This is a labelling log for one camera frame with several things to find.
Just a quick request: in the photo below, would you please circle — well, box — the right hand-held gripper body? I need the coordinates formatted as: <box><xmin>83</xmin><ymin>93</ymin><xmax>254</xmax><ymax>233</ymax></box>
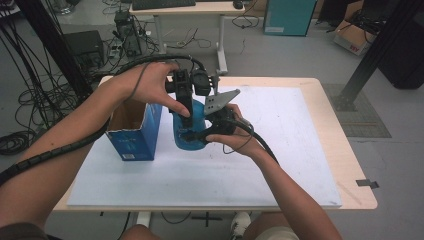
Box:
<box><xmin>203</xmin><ymin>88</ymin><xmax>241</xmax><ymax>135</ymax></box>

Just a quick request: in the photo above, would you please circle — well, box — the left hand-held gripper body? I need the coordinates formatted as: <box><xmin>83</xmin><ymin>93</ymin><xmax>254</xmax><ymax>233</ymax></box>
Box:
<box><xmin>164</xmin><ymin>67</ymin><xmax>221</xmax><ymax>97</ymax></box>

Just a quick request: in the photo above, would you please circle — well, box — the blue bottle with white cap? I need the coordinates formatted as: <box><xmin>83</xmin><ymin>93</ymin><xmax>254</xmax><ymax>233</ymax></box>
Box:
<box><xmin>171</xmin><ymin>97</ymin><xmax>210</xmax><ymax>151</ymax></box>

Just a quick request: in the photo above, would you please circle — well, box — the blue cardboard box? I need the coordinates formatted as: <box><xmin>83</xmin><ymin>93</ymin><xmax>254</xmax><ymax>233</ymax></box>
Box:
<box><xmin>105</xmin><ymin>99</ymin><xmax>164</xmax><ymax>162</ymax></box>

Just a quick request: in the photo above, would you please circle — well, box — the person's left hand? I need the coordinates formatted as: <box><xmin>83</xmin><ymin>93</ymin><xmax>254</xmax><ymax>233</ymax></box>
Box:
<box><xmin>114</xmin><ymin>61</ymin><xmax>192</xmax><ymax>119</ymax></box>

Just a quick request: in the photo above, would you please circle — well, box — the person's right hand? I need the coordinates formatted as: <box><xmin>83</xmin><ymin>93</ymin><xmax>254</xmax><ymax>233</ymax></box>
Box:
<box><xmin>206</xmin><ymin>103</ymin><xmax>265</xmax><ymax>158</ymax></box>

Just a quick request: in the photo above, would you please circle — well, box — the black electronic device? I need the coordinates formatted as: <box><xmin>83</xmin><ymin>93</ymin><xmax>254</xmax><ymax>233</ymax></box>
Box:
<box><xmin>113</xmin><ymin>9</ymin><xmax>144</xmax><ymax>58</ymax></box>

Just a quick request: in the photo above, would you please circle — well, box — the white desk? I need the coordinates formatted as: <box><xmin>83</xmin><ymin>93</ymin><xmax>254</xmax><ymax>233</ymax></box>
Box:
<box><xmin>129</xmin><ymin>0</ymin><xmax>246</xmax><ymax>76</ymax></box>

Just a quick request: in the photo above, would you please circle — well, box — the black keyboard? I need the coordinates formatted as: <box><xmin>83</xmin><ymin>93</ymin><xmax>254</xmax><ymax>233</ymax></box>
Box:
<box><xmin>131</xmin><ymin>0</ymin><xmax>197</xmax><ymax>11</ymax></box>

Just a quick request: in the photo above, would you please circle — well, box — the white foam mat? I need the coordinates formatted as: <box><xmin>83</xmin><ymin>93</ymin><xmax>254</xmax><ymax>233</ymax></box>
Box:
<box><xmin>66</xmin><ymin>85</ymin><xmax>343</xmax><ymax>208</ymax></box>

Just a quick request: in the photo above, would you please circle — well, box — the white shoe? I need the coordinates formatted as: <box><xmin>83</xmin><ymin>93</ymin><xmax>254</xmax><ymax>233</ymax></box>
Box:
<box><xmin>229</xmin><ymin>211</ymin><xmax>252</xmax><ymax>240</ymax></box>

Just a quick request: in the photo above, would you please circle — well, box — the black box on floor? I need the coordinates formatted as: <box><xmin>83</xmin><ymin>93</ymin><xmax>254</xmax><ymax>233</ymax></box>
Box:
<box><xmin>63</xmin><ymin>30</ymin><xmax>106</xmax><ymax>70</ymax></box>

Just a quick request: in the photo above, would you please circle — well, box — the teal cabinet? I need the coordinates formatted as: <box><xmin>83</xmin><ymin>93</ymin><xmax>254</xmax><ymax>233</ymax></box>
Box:
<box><xmin>262</xmin><ymin>0</ymin><xmax>318</xmax><ymax>37</ymax></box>

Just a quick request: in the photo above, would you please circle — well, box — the light wooden table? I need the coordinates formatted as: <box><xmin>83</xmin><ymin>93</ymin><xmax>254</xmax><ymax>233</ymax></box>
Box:
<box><xmin>53</xmin><ymin>75</ymin><xmax>379</xmax><ymax>213</ymax></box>

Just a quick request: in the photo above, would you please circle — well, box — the brown cardboard box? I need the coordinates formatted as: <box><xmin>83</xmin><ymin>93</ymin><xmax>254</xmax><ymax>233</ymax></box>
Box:
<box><xmin>333</xmin><ymin>19</ymin><xmax>378</xmax><ymax>57</ymax></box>

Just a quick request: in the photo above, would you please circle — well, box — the grey floor mat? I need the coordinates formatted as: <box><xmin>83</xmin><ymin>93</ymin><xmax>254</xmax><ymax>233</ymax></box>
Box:
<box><xmin>322</xmin><ymin>83</ymin><xmax>393</xmax><ymax>139</ymax></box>

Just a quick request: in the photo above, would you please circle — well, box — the black tape strip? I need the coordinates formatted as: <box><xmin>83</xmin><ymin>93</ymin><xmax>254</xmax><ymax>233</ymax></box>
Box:
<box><xmin>355</xmin><ymin>178</ymin><xmax>380</xmax><ymax>190</ymax></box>

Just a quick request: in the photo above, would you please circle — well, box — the dark cabinet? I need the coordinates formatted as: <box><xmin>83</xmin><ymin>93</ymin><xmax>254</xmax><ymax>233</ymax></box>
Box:
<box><xmin>376</xmin><ymin>16</ymin><xmax>424</xmax><ymax>90</ymax></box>

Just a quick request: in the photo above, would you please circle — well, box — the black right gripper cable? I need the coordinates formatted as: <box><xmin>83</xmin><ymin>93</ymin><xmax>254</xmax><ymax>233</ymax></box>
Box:
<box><xmin>222</xmin><ymin>118</ymin><xmax>280</xmax><ymax>165</ymax></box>

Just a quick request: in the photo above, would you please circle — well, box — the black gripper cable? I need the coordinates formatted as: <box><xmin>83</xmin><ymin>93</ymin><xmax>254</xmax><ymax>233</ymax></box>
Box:
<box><xmin>0</xmin><ymin>54</ymin><xmax>207</xmax><ymax>187</ymax></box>
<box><xmin>222</xmin><ymin>118</ymin><xmax>280</xmax><ymax>165</ymax></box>

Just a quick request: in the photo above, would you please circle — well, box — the black metal post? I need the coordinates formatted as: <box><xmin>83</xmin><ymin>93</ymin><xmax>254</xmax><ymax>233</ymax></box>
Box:
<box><xmin>333</xmin><ymin>0</ymin><xmax>424</xmax><ymax>112</ymax></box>
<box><xmin>14</xmin><ymin>0</ymin><xmax>95</xmax><ymax>101</ymax></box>

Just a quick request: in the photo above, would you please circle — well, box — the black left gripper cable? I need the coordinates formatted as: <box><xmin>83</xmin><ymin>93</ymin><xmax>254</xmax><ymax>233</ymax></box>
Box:
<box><xmin>0</xmin><ymin>54</ymin><xmax>207</xmax><ymax>187</ymax></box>

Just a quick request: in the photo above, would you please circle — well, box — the bundle of black floor cables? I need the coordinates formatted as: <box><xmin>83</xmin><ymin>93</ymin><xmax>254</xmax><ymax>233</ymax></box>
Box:
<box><xmin>0</xmin><ymin>13</ymin><xmax>101</xmax><ymax>158</ymax></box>

